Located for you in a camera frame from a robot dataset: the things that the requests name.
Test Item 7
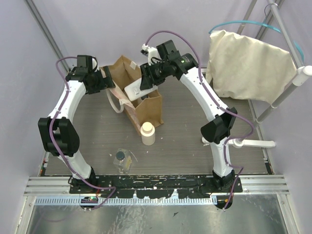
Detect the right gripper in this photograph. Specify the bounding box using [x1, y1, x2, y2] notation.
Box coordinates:
[138, 60, 168, 91]

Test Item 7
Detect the white bottle black cap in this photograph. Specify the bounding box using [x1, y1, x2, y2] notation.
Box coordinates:
[124, 78, 158, 101]

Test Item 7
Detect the brown paper bag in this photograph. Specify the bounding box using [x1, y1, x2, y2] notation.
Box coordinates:
[106, 55, 164, 134]

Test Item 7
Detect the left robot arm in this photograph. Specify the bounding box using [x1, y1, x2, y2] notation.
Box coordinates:
[38, 55, 115, 193]

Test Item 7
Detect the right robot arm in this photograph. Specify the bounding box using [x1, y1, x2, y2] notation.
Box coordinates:
[139, 40, 237, 192]

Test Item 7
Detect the cream canvas cloth bag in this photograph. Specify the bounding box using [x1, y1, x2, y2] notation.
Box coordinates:
[206, 30, 296, 104]

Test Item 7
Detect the beige round bottle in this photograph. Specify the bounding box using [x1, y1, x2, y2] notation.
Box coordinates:
[140, 122, 155, 146]

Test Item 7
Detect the clear glass bottle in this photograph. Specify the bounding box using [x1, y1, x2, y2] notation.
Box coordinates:
[114, 148, 132, 174]

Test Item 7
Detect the teal hanger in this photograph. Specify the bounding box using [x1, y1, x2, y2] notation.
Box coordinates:
[208, 20, 304, 61]

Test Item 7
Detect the white rack foot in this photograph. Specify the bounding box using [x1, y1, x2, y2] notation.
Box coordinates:
[228, 139, 276, 148]

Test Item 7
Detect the grey clothes rack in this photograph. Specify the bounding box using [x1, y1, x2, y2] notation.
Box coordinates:
[234, 0, 312, 147]

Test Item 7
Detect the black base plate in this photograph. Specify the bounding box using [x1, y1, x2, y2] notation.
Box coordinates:
[68, 175, 233, 199]

